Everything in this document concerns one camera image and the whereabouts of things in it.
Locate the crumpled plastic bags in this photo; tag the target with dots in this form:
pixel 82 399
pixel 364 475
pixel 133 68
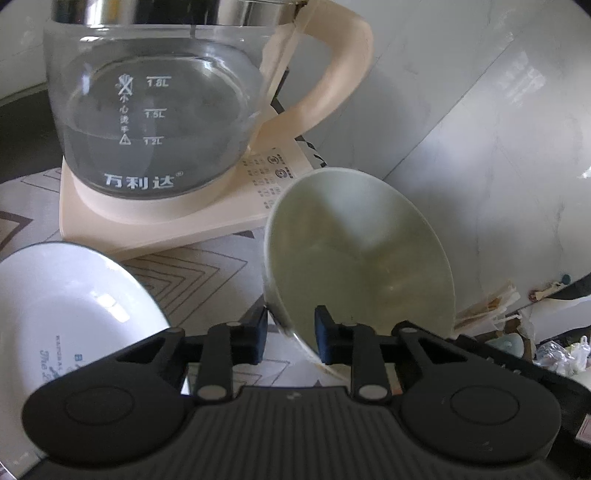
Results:
pixel 561 355

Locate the beige kettle heating base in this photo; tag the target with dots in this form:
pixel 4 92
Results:
pixel 138 217

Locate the white bowl with printed inside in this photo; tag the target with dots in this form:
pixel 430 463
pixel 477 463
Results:
pixel 69 300

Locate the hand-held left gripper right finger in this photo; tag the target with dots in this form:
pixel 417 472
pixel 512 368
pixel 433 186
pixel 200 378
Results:
pixel 325 337

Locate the grey patterned tablecloth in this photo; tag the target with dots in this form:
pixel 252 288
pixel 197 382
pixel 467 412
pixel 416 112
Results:
pixel 207 277

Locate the off-white deep ceramic bowl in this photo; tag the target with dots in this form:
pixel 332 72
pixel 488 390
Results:
pixel 360 240

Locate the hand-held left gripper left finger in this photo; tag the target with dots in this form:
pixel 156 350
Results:
pixel 259 337

